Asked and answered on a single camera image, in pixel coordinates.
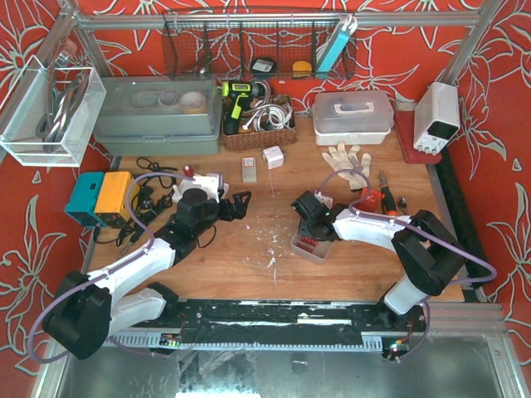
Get yellow box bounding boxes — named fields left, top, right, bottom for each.
left=95, top=171, right=139, bottom=229

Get white cube power socket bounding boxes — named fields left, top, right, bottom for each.
left=262, top=145, right=285, bottom=170

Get white work glove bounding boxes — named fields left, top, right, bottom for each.
left=321, top=141, right=372, bottom=191

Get black wire wall basket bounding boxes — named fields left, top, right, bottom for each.
left=162, top=7, right=356, bottom=80

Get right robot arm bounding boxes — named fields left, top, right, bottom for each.
left=291, top=192, right=466, bottom=316

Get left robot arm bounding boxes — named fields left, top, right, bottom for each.
left=41, top=188, right=251, bottom=360

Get grey plastic storage box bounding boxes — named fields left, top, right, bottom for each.
left=94, top=76, right=222, bottom=158

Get white peg base fixture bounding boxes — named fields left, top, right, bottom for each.
left=171, top=172, right=230, bottom=203

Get clear acrylic hanging box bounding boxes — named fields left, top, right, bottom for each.
left=1, top=57, right=106, bottom=167

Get orange cube block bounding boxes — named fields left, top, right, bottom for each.
left=356, top=187, right=382, bottom=213

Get white power supply unit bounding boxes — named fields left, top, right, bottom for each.
left=413, top=82, right=460, bottom=156

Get red coil spring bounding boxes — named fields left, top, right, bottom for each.
left=183, top=165, right=195, bottom=179

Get woven wicker basket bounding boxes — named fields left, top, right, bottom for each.
left=222, top=95, right=297, bottom=152

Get metal bracket on glove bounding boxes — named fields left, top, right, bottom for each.
left=348, top=156, right=363, bottom=173

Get blue tool case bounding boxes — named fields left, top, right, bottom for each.
left=315, top=14, right=358, bottom=79

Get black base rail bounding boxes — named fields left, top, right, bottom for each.
left=135, top=299, right=426, bottom=347

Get teal box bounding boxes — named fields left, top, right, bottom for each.
left=64, top=172, right=105, bottom=227

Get red springs in bin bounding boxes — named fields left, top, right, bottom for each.
left=296, top=236, right=319, bottom=252

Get white coiled cable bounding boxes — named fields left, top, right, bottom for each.
left=248, top=103, right=294, bottom=132

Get yellow tape measure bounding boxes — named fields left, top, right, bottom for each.
left=292, top=61, right=313, bottom=79

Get red mat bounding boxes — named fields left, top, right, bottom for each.
left=394, top=110, right=442, bottom=165

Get green cordless drill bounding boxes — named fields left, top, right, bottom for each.
left=222, top=80, right=269, bottom=135

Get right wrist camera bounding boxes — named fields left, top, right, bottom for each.
left=314, top=192, right=334, bottom=209

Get orange handled pliers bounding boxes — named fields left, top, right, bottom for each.
left=378, top=171, right=397, bottom=216

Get white lidded toolbox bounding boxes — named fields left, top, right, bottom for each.
left=312, top=90, right=394, bottom=146

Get translucent plastic parts bin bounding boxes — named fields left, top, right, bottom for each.
left=290, top=233, right=333, bottom=265

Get black cable bundle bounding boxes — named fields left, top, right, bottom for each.
left=93, top=157, right=183, bottom=250

